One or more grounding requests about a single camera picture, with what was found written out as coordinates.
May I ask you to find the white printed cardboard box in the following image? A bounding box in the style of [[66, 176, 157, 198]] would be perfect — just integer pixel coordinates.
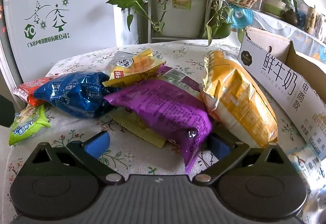
[[238, 26, 326, 154]]

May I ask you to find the blue twine roll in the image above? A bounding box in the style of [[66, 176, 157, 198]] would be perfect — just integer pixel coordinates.
[[227, 3, 254, 30]]

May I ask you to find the blue snack bag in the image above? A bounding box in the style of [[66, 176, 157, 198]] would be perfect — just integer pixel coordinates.
[[33, 71, 119, 119]]

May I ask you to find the green snack packet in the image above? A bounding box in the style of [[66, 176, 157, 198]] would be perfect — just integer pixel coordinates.
[[8, 104, 52, 146]]

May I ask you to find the floral tablecloth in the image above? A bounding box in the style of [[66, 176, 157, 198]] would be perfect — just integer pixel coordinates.
[[5, 39, 326, 224]]

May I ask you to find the tan cylindrical tin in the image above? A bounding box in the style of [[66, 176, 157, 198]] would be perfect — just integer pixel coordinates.
[[306, 7, 318, 34]]

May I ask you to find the orange snack packet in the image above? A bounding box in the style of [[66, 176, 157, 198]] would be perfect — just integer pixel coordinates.
[[13, 77, 55, 106]]

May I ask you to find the green striped ceramic pot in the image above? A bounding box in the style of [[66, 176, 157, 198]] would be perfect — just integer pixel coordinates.
[[262, 0, 287, 18]]

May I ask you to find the large yellow snack bag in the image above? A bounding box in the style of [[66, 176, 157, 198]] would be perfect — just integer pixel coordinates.
[[200, 50, 279, 148]]

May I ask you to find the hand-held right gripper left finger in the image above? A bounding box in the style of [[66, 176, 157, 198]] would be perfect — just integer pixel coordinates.
[[32, 131, 121, 185]]

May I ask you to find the white pot yellow label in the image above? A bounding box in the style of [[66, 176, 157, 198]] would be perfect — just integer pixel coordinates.
[[153, 0, 208, 36]]

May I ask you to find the small blue jar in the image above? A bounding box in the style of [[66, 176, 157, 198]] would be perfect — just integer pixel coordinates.
[[297, 11, 308, 27]]

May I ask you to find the clear plastic container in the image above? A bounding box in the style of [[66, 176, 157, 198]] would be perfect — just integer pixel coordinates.
[[316, 13, 326, 44]]

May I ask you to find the purple snack bag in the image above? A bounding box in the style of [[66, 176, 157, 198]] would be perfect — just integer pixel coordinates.
[[104, 79, 213, 174]]

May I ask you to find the brown teapot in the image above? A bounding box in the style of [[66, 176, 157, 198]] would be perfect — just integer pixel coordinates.
[[282, 8, 299, 26]]

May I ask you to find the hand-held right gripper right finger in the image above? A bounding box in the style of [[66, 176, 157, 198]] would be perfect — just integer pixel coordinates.
[[196, 133, 287, 186]]

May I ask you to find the yellow waffle snack packet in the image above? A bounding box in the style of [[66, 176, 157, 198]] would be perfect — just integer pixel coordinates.
[[102, 48, 166, 87], [111, 108, 166, 150]]

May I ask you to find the white metal plant stand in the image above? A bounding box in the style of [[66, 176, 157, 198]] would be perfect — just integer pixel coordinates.
[[146, 0, 221, 44]]

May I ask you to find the dark magenta snack packet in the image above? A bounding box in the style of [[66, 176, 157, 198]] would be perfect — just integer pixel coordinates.
[[158, 65, 204, 98]]

